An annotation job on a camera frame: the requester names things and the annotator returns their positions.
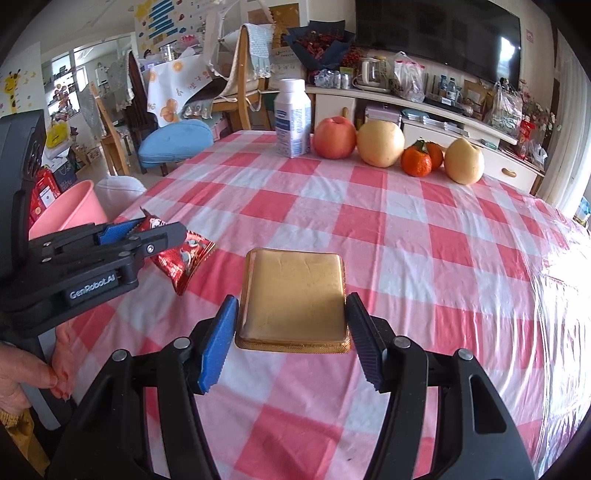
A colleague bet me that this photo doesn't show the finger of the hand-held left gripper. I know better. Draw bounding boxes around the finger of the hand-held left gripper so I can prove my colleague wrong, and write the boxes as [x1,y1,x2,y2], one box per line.
[28,218,143,259]
[41,222,188,285]

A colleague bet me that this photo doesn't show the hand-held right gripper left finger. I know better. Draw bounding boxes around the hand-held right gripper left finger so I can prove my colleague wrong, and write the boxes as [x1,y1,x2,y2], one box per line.
[46,294,241,480]

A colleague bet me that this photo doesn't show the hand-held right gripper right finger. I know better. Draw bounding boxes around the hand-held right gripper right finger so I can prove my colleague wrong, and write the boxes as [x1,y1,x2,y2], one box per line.
[344,292,536,480]

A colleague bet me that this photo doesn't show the red snack wrapper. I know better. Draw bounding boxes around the red snack wrapper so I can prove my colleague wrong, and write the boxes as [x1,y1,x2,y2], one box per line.
[139,208,218,296]

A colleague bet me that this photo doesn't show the pink bucket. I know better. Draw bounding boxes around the pink bucket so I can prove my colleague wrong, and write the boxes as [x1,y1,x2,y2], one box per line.
[28,180,109,241]

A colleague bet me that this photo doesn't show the gold foil packet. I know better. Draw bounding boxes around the gold foil packet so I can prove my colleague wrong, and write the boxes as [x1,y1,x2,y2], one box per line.
[235,248,352,354]

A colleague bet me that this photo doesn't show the person's left forearm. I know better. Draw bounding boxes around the person's left forearm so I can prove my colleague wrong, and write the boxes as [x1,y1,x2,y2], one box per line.
[0,408,51,476]

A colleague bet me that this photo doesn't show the person's left hand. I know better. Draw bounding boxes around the person's left hand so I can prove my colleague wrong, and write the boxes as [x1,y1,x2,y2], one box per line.
[0,342,74,412]

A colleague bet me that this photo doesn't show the yellow paper bag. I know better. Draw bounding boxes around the yellow paper bag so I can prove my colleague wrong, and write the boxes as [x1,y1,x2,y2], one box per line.
[45,121,70,149]

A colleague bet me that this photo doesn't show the brown wooden chair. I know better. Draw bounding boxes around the brown wooden chair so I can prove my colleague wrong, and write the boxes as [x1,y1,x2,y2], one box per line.
[81,88,132,176]

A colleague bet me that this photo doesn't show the blue chair cushion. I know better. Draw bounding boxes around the blue chair cushion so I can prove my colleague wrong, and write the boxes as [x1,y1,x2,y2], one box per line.
[139,120,214,169]

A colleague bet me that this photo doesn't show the red white checked tablecloth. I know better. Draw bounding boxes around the red white checked tablecloth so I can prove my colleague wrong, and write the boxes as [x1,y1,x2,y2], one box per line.
[55,129,591,480]

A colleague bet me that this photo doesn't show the dark wooden chair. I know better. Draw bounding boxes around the dark wooden chair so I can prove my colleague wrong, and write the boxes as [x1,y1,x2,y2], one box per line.
[126,50,218,176]

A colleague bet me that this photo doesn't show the orange print white cloth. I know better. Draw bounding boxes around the orange print white cloth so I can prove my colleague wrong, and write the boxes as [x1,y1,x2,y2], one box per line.
[148,60,208,127]

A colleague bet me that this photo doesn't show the light wooden chair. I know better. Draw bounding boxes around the light wooden chair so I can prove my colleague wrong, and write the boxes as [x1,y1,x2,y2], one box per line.
[210,23,278,132]

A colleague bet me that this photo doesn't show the white plastic bottle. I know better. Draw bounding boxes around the white plastic bottle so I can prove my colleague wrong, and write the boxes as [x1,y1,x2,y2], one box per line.
[274,78,312,159]

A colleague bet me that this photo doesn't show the leafy orange tangerine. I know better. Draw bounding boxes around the leafy orange tangerine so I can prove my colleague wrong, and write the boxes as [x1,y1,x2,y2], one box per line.
[401,141,432,177]

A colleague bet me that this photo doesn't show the red apple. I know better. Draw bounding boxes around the red apple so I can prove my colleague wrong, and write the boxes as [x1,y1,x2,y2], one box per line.
[313,116,358,160]

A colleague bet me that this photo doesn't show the round yellow pear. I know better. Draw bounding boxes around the round yellow pear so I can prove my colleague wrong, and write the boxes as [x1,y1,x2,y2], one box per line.
[357,121,406,168]

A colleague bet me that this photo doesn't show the white lace cloth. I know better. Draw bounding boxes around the white lace cloth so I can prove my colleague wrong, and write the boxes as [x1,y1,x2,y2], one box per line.
[242,23,275,79]

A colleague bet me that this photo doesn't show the white cardboard box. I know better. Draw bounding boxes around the white cardboard box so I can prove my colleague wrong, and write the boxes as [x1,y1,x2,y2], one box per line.
[272,46,308,84]

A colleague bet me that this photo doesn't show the white TV cabinet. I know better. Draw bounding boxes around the white TV cabinet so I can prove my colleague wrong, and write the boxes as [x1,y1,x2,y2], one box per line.
[305,83,546,195]

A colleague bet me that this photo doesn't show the pink storage box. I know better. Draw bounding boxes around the pink storage box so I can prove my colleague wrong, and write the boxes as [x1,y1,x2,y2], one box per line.
[365,105,403,130]

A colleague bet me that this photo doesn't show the cluster of small jars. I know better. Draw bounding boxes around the cluster of small jars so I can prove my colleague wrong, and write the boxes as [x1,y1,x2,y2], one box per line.
[316,69,354,88]

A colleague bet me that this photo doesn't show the dark blue flower bouquet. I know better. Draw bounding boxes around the dark blue flower bouquet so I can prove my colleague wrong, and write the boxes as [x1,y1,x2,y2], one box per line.
[284,21,356,75]

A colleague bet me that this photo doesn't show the white curtain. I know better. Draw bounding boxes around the white curtain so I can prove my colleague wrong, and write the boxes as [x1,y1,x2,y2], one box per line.
[538,28,587,217]

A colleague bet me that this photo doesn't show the red plastic bag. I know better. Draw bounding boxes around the red plastic bag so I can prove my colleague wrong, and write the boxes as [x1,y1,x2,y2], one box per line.
[518,115,540,148]

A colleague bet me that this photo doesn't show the glass electric kettle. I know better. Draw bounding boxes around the glass electric kettle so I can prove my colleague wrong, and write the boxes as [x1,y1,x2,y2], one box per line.
[353,55,394,94]

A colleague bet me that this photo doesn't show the clear plastic bag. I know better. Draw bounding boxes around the clear plastic bag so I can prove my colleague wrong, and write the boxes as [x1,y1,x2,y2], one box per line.
[392,51,426,104]

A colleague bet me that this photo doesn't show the crumpled plastic bag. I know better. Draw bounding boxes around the crumpled plastic bag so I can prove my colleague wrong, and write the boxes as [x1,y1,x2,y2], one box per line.
[485,78,525,136]

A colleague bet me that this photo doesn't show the black television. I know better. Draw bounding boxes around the black television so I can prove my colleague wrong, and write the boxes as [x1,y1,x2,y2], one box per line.
[355,0,522,85]

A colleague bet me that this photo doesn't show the yellow giraffe wall sticker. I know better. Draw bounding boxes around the yellow giraffe wall sticker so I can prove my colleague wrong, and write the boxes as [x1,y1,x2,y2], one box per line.
[2,69,26,112]

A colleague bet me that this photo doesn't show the colourful wall poster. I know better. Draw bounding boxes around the colourful wall poster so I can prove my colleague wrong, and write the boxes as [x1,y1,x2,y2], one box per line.
[134,0,204,47]

